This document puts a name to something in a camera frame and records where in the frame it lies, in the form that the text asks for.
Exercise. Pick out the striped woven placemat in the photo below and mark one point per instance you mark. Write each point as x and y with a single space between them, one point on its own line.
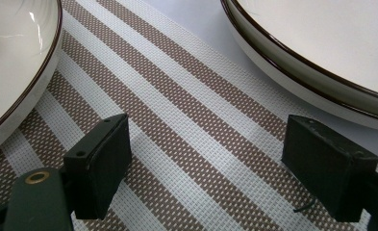
193 128

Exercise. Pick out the white plate with dark rim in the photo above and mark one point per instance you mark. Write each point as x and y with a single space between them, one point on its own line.
337 106
10 70
321 32

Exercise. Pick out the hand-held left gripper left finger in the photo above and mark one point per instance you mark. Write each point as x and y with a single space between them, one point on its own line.
96 166

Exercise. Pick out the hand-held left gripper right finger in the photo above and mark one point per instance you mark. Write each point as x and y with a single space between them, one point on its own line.
331 166

